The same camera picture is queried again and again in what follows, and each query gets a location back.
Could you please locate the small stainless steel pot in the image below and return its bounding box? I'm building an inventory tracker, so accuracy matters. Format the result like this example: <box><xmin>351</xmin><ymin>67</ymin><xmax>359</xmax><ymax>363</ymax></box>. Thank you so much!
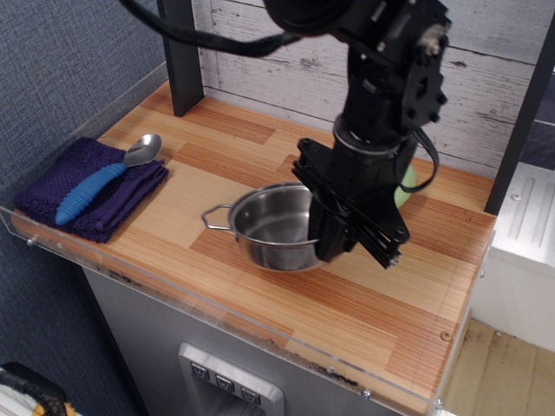
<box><xmin>201</xmin><ymin>182</ymin><xmax>327</xmax><ymax>272</ymax></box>

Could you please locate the black and yellow object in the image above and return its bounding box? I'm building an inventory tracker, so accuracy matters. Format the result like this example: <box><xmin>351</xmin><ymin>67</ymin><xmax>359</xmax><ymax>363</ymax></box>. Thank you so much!
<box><xmin>1</xmin><ymin>362</ymin><xmax>79</xmax><ymax>416</ymax></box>

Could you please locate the black vertical post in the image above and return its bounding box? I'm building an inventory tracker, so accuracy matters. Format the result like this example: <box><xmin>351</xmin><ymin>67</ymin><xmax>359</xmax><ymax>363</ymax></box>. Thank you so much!
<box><xmin>157</xmin><ymin>0</ymin><xmax>204</xmax><ymax>117</ymax></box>
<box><xmin>485</xmin><ymin>17</ymin><xmax>554</xmax><ymax>215</ymax></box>

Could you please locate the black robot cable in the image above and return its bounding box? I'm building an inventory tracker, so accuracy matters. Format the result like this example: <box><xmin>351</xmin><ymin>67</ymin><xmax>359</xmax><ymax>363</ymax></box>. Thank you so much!
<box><xmin>119</xmin><ymin>0</ymin><xmax>440</xmax><ymax>193</ymax></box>

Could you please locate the white toy sink unit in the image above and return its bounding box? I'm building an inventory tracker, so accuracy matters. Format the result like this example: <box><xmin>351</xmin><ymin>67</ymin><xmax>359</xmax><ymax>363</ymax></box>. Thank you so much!
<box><xmin>470</xmin><ymin>163</ymin><xmax>554</xmax><ymax>351</ymax></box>

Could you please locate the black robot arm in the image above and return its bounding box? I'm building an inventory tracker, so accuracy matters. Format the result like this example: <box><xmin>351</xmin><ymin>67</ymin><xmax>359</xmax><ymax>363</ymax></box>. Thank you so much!
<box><xmin>265</xmin><ymin>1</ymin><xmax>451</xmax><ymax>267</ymax></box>

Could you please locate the black left vertical post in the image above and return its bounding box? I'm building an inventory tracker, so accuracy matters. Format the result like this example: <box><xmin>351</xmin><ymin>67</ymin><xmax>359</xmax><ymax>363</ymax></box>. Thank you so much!
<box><xmin>157</xmin><ymin>0</ymin><xmax>204</xmax><ymax>117</ymax></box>

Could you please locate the clear acrylic table guard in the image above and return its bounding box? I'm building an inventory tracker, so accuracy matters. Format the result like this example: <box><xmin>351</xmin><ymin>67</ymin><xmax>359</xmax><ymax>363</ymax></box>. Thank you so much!
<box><xmin>1</xmin><ymin>55</ymin><xmax>500</xmax><ymax>415</ymax></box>

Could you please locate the purple folded towel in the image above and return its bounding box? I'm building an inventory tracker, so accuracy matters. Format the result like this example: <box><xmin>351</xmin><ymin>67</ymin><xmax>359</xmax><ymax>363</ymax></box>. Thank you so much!
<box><xmin>14</xmin><ymin>138</ymin><xmax>169</xmax><ymax>244</ymax></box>

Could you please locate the black right vertical post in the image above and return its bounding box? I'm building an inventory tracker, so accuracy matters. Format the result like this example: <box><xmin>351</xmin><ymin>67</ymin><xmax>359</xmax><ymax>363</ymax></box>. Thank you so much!
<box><xmin>485</xmin><ymin>17</ymin><xmax>554</xmax><ymax>215</ymax></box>

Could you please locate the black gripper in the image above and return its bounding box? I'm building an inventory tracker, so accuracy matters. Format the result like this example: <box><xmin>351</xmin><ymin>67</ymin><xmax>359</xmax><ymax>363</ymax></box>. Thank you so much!
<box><xmin>293</xmin><ymin>120</ymin><xmax>410</xmax><ymax>269</ymax></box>

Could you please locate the grey toy cabinet front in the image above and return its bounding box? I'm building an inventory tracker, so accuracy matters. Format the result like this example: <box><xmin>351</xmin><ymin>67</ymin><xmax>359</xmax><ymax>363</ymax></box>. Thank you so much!
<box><xmin>85</xmin><ymin>268</ymin><xmax>441</xmax><ymax>415</ymax></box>

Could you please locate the green plastic lemon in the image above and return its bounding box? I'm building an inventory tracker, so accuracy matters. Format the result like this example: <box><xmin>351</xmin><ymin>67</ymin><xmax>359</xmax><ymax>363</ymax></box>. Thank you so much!
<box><xmin>392</xmin><ymin>164</ymin><xmax>418</xmax><ymax>209</ymax></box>

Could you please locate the silver button panel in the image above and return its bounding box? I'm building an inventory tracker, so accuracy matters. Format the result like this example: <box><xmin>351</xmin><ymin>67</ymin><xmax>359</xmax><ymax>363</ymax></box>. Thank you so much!
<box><xmin>179</xmin><ymin>342</ymin><xmax>285</xmax><ymax>415</ymax></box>

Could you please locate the blue handled metal spoon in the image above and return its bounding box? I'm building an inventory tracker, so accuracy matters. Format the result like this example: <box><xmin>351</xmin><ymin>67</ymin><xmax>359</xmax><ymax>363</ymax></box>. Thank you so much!
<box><xmin>55</xmin><ymin>133</ymin><xmax>162</xmax><ymax>225</ymax></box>

